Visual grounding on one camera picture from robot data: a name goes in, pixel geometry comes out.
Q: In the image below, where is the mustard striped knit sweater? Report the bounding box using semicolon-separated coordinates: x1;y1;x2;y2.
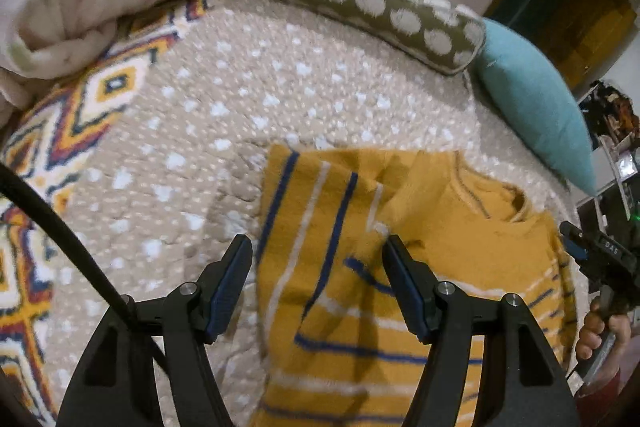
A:
252;145;577;426

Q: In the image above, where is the person's right hand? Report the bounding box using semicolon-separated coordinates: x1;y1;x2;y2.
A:
576;297;632;395

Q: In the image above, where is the cluttered white shelf unit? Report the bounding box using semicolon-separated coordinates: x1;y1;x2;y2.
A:
578;80;639;243

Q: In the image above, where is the teal cushion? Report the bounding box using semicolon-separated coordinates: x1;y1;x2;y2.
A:
475;18;597;195

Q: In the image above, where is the beige white-dotted bedspread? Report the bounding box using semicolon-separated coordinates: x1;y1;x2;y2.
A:
65;0;576;426

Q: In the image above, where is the colourful geometric patterned blanket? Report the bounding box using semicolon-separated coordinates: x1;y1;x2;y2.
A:
1;0;224;426

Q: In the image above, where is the brown wooden door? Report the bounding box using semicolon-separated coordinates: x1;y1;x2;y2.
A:
486;0;636;92

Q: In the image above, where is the black cable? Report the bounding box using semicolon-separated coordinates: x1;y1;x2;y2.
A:
0;161;170;375

